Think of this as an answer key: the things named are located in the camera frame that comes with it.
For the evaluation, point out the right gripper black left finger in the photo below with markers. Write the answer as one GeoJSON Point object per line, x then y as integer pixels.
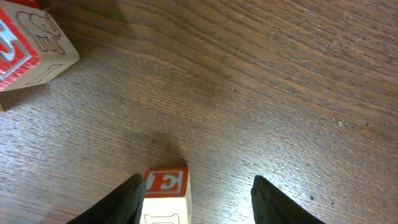
{"type": "Point", "coordinates": [121, 206]}

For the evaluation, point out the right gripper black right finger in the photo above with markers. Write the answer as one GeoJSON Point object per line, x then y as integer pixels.
{"type": "Point", "coordinates": [270, 205]}

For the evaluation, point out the red E wooden block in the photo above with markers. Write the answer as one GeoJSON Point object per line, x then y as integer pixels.
{"type": "Point", "coordinates": [168, 198]}

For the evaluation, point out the red I wooden block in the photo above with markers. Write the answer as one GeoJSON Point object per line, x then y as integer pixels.
{"type": "Point", "coordinates": [34, 49]}

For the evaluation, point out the red Y wooden block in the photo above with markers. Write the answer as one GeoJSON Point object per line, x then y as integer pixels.
{"type": "Point", "coordinates": [25, 3]}

